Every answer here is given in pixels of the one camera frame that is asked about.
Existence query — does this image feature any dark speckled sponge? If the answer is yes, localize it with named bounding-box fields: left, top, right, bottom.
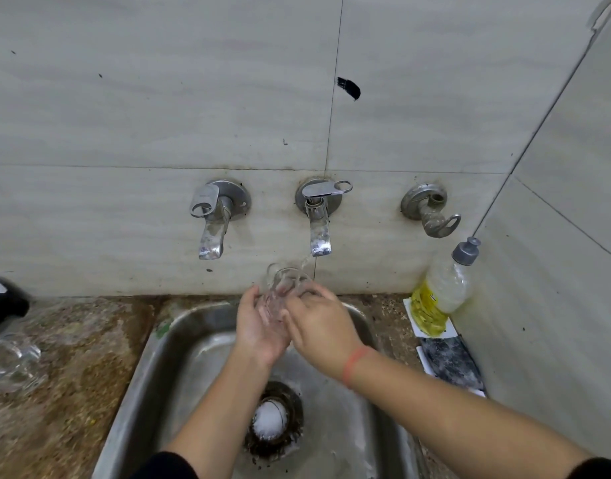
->
left=420, top=336, right=485, bottom=391

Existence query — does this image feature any black tape piece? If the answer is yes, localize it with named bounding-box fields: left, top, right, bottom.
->
left=337, top=77, right=362, bottom=101

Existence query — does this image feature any yellow dish soap bottle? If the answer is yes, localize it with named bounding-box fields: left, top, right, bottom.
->
left=410, top=237, right=482, bottom=338

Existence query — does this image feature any grey wall valve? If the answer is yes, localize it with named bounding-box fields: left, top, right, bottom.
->
left=400, top=182, right=462, bottom=239

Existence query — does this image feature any black right sleeve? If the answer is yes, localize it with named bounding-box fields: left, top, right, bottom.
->
left=567, top=457, right=611, bottom=479

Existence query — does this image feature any person's left hand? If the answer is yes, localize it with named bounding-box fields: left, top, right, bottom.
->
left=234, top=285, right=292, bottom=369

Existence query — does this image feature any metal sink drain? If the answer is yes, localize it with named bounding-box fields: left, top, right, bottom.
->
left=243, top=381, right=305, bottom=460

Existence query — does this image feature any clear glass cup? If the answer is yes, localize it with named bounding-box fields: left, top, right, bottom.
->
left=0, top=335, right=48, bottom=396
left=257, top=262, right=314, bottom=326

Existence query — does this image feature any person's left forearm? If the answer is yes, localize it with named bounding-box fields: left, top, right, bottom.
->
left=163, top=356, right=271, bottom=479

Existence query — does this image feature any orange wrist thread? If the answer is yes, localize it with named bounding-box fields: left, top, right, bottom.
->
left=341, top=345, right=374, bottom=390

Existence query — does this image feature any person's right forearm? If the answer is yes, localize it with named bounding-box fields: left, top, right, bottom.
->
left=347, top=351, right=593, bottom=479

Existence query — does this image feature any person's right hand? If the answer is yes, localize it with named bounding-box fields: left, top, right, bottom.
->
left=283, top=283, right=367, bottom=383

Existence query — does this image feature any stainless steel sink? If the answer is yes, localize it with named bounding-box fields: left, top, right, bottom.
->
left=91, top=299, right=426, bottom=479

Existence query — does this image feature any chrome wall tap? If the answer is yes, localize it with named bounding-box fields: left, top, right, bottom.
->
left=295, top=178, right=354, bottom=257
left=189, top=180, right=252, bottom=261

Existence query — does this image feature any black dish rack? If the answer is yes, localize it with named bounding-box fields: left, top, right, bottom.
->
left=0, top=275, right=31, bottom=339

